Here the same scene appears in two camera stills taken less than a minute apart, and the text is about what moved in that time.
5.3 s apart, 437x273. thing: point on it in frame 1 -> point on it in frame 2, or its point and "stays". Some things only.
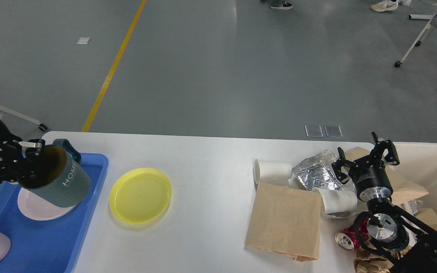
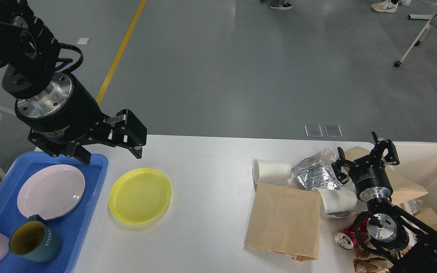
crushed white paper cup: (338, 203) stays
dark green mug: (55, 177) -> (35, 239)
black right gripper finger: (392, 158) stays
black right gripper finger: (338, 164) stays
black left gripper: (2, 161) -> (67, 113)
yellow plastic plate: (140, 195) stays
